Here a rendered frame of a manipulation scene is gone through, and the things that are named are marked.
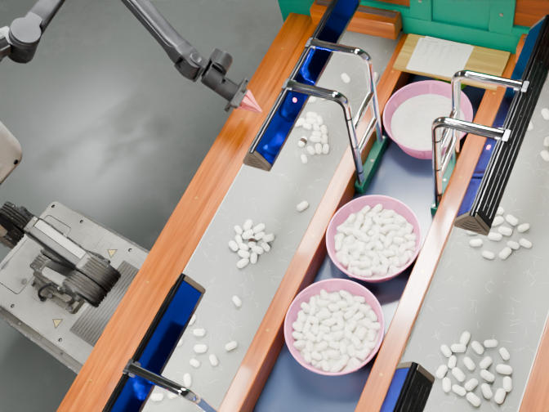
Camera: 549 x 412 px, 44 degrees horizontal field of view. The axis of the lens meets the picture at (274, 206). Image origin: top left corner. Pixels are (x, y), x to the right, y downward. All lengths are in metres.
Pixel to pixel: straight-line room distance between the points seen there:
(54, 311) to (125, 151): 1.12
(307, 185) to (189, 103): 1.45
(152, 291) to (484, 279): 0.92
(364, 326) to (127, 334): 0.66
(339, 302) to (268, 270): 0.23
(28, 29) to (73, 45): 2.07
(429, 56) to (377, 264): 0.72
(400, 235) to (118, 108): 1.98
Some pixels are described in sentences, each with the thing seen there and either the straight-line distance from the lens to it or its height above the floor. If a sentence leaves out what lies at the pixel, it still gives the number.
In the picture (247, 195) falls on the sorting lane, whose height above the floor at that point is 0.74.
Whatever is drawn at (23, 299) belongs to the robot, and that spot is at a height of 0.47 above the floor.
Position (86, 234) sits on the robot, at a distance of 2.59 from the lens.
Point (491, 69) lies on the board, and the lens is 2.24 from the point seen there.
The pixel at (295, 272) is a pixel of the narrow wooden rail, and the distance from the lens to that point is 1.92.
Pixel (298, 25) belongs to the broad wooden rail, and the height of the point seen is 0.77.
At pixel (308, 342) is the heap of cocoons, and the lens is 1.86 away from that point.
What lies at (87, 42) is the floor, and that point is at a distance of 3.98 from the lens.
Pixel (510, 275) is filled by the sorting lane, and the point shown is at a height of 0.74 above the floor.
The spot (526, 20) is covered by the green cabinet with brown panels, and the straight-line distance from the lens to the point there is 2.21.
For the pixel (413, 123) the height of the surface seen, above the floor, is 0.74.
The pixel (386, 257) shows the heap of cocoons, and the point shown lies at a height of 0.73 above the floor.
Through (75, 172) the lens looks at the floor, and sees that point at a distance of 3.42.
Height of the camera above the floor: 2.47
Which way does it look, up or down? 57 degrees down
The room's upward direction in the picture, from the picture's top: 23 degrees counter-clockwise
